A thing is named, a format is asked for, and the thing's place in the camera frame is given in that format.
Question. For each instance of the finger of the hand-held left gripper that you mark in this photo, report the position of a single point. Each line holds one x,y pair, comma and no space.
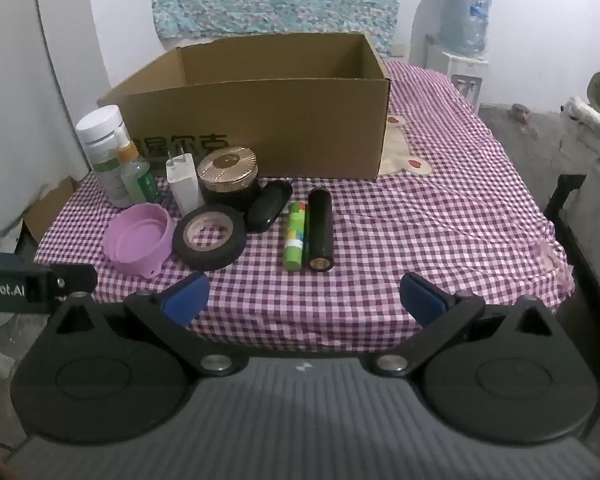
77,280

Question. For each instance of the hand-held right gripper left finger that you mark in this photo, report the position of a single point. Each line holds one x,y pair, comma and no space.
186,297

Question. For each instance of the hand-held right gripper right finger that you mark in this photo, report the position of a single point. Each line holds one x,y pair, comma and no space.
422,299

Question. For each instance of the black tape roll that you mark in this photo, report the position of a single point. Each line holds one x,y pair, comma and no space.
231,252

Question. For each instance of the pink silicone bowl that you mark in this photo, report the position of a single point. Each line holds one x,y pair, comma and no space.
130,240

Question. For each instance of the white charger plug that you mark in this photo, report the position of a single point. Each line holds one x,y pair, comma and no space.
185,190

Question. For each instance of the green dropper bottle orange neck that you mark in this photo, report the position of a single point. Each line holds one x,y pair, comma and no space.
139,180

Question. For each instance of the black oval case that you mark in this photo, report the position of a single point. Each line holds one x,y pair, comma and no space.
267,207

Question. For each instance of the green tube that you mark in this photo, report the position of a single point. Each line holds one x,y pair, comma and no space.
295,235

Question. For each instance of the black cylinder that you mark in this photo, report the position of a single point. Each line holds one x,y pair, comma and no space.
320,225

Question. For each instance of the white pill bottle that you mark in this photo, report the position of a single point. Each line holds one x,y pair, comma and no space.
100,145

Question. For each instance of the brown jar gold lid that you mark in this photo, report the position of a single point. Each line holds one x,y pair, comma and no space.
227,166

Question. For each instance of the brown cardboard box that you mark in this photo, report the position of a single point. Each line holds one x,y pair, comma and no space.
305,125

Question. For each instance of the flat cardboard piece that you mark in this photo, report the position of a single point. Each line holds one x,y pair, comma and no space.
47,210

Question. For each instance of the white curtain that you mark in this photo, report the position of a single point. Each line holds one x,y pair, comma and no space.
10,85

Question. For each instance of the small reddish object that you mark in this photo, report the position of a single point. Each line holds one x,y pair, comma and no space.
521,113

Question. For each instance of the white water dispenser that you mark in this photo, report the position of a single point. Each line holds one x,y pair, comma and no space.
460,72

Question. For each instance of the white fluffy cloth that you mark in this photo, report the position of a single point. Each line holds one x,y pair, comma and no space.
592,130

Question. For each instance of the black metal frame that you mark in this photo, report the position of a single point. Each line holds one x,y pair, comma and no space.
562,195

